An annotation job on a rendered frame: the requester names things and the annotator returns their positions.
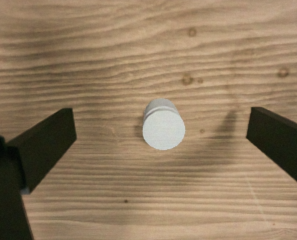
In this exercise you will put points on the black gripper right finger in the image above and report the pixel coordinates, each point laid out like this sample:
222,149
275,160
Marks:
276,137

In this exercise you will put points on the grey cylinder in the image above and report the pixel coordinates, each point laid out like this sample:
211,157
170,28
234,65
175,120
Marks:
163,127

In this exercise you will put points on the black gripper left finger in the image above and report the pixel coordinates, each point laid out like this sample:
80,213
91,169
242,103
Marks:
24,162

